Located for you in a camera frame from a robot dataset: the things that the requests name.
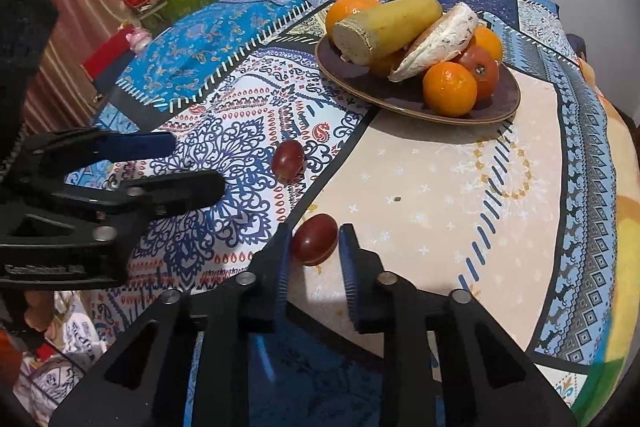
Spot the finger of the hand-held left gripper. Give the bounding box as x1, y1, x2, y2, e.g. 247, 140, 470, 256
0, 171, 226, 291
22, 129, 176, 180

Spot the white patterned cloth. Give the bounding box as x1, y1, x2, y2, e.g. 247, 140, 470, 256
14, 294, 110, 414

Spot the dark red grape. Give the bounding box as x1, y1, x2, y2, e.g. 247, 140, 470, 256
291, 213, 339, 267
271, 139, 307, 183

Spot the large orange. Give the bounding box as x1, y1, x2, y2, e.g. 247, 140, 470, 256
325, 0, 384, 36
422, 61, 479, 118

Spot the rainbow fleece blanket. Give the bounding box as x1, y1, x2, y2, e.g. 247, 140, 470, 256
570, 52, 640, 413

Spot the green cardboard box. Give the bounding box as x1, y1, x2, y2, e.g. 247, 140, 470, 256
142, 0, 224, 34

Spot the brown striped curtain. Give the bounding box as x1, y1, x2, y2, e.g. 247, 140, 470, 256
0, 0, 132, 135

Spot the dark chair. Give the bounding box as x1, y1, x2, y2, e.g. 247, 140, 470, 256
567, 34, 594, 58

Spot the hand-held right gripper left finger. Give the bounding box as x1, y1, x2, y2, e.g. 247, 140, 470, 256
50, 222, 294, 427

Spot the red box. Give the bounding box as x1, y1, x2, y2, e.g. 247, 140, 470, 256
82, 29, 137, 84

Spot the small tangerine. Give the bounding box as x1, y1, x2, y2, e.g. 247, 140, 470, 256
472, 26, 504, 63

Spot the blue patchwork printed blanket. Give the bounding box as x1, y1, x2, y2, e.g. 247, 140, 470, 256
65, 0, 622, 427

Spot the dark purple plate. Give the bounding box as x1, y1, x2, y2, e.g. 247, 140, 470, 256
315, 14, 521, 126

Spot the yellow corn cob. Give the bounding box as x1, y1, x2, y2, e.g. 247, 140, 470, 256
332, 0, 444, 66

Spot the red tomato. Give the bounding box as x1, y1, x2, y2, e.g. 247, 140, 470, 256
457, 44, 501, 103

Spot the pink rabbit toy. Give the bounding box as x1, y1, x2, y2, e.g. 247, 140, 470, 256
127, 29, 152, 54

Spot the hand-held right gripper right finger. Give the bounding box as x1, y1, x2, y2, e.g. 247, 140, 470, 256
339, 223, 571, 427

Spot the person's left hand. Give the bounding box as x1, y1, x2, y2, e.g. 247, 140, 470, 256
24, 293, 55, 332

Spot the white conch shell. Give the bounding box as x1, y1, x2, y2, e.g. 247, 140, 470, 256
387, 3, 480, 83

